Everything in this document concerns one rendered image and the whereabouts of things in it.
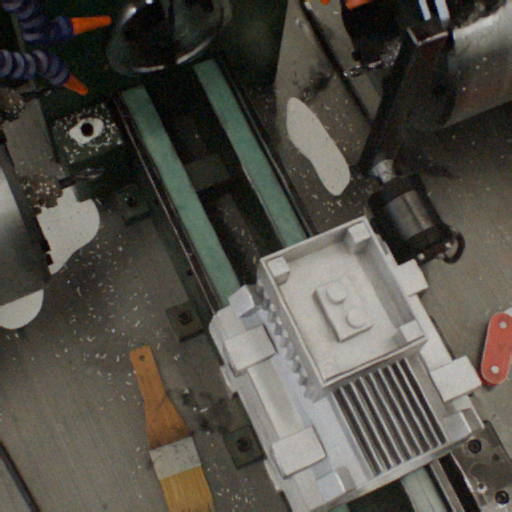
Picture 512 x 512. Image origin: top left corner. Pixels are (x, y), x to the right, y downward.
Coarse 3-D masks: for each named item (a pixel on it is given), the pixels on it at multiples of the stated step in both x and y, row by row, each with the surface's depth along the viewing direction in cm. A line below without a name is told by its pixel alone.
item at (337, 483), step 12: (384, 252) 93; (240, 288) 90; (252, 288) 90; (240, 300) 90; (252, 300) 89; (240, 312) 90; (252, 312) 91; (468, 408) 88; (444, 420) 88; (456, 420) 87; (468, 420) 87; (456, 432) 87; (468, 432) 86; (336, 468) 85; (324, 480) 85; (336, 480) 84; (348, 480) 85; (324, 492) 85; (336, 492) 84; (348, 492) 84
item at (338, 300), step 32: (352, 224) 86; (288, 256) 86; (320, 256) 88; (352, 256) 89; (384, 256) 86; (256, 288) 89; (288, 288) 87; (320, 288) 86; (352, 288) 86; (384, 288) 88; (288, 320) 84; (320, 320) 86; (352, 320) 84; (384, 320) 87; (416, 320) 84; (288, 352) 87; (320, 352) 85; (352, 352) 86; (384, 352) 86; (416, 352) 87; (320, 384) 82
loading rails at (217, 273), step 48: (144, 96) 115; (192, 96) 123; (240, 96) 115; (144, 144) 113; (240, 144) 114; (144, 192) 119; (192, 192) 111; (240, 192) 119; (288, 192) 111; (192, 240) 109; (288, 240) 110; (192, 288) 113; (192, 336) 117; (240, 432) 112; (432, 480) 102
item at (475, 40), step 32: (384, 0) 104; (416, 0) 98; (448, 0) 95; (480, 0) 95; (352, 32) 114; (384, 32) 107; (448, 32) 96; (480, 32) 96; (384, 64) 102; (448, 64) 97; (480, 64) 98; (448, 96) 100; (480, 96) 102; (416, 128) 111
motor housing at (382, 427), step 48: (432, 336) 92; (240, 384) 93; (288, 384) 89; (384, 384) 86; (432, 384) 90; (288, 432) 88; (336, 432) 86; (384, 432) 85; (432, 432) 85; (288, 480) 89; (384, 480) 99
